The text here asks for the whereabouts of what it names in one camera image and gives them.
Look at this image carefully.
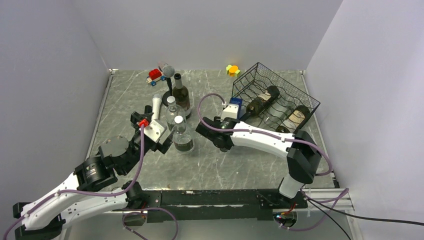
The red toy block car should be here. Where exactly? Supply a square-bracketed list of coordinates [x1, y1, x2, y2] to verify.
[146, 68, 166, 86]

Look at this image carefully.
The clear round bottle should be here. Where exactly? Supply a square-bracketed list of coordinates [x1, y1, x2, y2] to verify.
[172, 115, 195, 154]
[164, 96, 187, 131]

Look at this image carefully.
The dark green wine bottle front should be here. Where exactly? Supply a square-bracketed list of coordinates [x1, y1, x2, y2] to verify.
[276, 105, 310, 133]

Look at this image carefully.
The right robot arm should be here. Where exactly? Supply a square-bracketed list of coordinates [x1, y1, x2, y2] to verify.
[195, 117, 323, 208]

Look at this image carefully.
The glitter microphone on stand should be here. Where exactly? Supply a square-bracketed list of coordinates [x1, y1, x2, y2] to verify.
[158, 61, 175, 78]

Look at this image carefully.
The clear round bottle front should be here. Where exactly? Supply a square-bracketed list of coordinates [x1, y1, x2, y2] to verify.
[172, 115, 195, 154]

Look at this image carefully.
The black base bar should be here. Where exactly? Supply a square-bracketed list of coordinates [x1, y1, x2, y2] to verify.
[140, 189, 292, 223]

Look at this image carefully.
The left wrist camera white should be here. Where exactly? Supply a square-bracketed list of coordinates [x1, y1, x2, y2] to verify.
[143, 119, 168, 143]

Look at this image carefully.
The black wire wine rack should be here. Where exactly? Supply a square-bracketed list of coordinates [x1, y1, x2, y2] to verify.
[231, 62, 321, 133]

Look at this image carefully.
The dark wine bottle silver neck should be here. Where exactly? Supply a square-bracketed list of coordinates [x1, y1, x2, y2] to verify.
[172, 73, 191, 119]

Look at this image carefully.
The clear glass bottle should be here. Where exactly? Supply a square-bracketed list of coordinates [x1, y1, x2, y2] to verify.
[259, 99, 293, 131]

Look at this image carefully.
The clear round bottle rear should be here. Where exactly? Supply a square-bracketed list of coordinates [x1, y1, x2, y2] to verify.
[164, 96, 187, 131]

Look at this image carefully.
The dark wine bottle black neck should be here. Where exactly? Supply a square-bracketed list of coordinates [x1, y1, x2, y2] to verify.
[239, 85, 280, 121]

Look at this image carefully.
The yellow green toy block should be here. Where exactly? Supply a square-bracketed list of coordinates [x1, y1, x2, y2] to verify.
[226, 64, 241, 77]

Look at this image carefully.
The black white handheld microphone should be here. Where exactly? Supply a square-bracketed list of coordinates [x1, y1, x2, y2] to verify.
[145, 93, 162, 120]

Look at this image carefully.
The blue square glass bottle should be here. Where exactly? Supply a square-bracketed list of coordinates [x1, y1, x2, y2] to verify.
[229, 97, 243, 107]

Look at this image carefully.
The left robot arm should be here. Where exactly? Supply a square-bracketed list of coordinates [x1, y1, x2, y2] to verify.
[12, 112, 172, 240]

